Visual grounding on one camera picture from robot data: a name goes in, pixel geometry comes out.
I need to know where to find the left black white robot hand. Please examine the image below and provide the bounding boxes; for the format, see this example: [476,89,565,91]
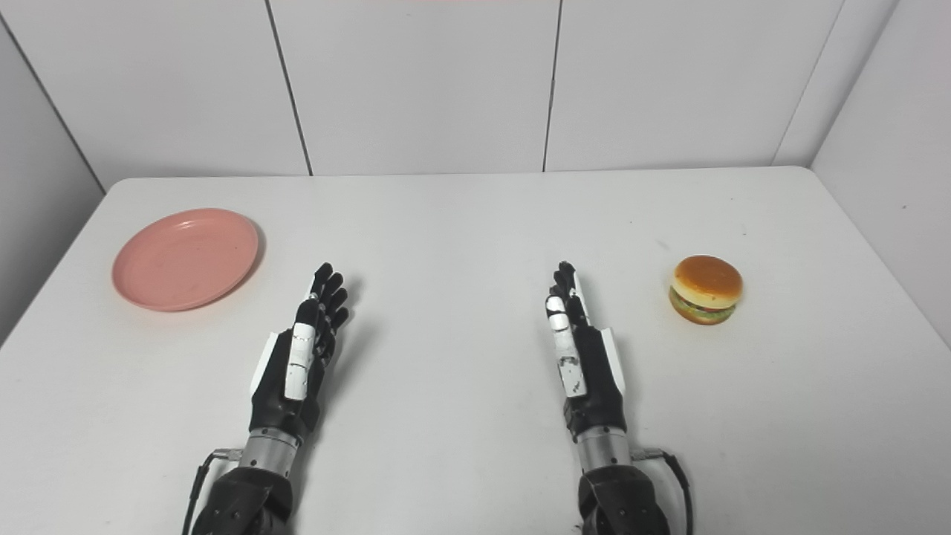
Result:
[249,262,351,441]

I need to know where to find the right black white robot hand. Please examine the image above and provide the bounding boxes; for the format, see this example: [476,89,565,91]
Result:
[545,260,629,442]

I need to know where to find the toy hamburger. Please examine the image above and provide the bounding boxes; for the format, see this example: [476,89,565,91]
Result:
[668,255,744,326]

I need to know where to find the pink round plate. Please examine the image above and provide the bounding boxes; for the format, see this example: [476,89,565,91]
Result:
[111,208,261,313]

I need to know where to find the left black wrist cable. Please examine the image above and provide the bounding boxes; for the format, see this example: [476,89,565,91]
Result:
[181,447,244,535]

